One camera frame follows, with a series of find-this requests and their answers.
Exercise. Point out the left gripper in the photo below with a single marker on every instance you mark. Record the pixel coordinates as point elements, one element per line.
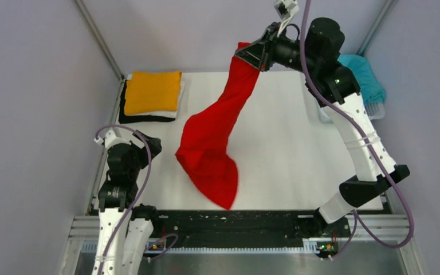
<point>154,144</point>

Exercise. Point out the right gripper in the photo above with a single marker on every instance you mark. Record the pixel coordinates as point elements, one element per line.
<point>262,48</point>

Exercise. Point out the red t-shirt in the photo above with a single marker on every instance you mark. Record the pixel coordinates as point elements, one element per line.
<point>202,152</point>

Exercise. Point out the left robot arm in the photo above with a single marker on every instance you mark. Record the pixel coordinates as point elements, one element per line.
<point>124,227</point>

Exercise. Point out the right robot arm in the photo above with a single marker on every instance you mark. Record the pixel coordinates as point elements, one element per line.
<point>375,170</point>

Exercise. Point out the black folded t-shirt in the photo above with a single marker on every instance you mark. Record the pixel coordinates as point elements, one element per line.
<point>124,119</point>

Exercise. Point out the orange folded t-shirt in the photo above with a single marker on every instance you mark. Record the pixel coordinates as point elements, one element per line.
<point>151,92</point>

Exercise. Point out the teal t-shirt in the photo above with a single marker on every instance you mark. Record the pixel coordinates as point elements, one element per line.
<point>370,88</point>

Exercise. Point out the white plastic basket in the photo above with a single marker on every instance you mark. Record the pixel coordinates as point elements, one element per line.
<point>373,110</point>

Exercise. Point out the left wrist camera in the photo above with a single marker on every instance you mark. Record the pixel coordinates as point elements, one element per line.
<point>109,137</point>

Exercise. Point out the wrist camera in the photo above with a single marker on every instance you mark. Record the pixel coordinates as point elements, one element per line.
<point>109,137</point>
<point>286,10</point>

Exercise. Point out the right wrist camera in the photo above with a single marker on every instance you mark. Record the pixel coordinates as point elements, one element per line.
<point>286,10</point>

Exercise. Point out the right aluminium corner post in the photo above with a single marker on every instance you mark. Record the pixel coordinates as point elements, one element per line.
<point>380,18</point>

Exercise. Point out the aluminium corner post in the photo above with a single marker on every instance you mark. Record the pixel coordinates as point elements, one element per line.
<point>380,18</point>
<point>98,38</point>

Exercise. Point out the left aluminium corner post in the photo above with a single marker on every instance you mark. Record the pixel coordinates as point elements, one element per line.
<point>98,38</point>

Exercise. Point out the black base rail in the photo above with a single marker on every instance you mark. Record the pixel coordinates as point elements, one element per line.
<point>246,232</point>

